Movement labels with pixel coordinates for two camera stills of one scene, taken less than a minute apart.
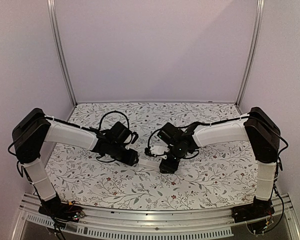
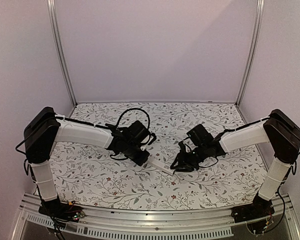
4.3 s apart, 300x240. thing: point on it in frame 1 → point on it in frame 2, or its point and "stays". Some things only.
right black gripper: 168,166 → 184,160
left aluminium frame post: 55,30 stays
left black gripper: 129,159 → 142,161
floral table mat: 216,177 stays
